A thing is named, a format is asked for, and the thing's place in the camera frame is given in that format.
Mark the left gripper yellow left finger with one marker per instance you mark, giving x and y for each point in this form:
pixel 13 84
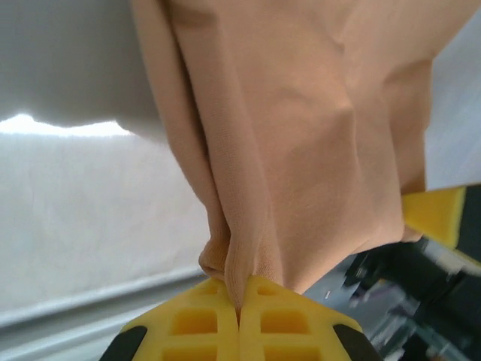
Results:
pixel 195 331

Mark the tan printed t-shirt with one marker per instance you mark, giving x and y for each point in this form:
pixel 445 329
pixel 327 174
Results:
pixel 293 131

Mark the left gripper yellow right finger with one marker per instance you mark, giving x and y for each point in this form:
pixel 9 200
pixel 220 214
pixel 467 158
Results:
pixel 285 331

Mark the long aluminium base rail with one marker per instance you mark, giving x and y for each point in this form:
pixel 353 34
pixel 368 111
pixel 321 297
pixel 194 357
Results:
pixel 75 319

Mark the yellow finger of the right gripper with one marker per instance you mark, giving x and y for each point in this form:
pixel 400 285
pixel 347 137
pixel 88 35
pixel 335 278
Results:
pixel 432 214

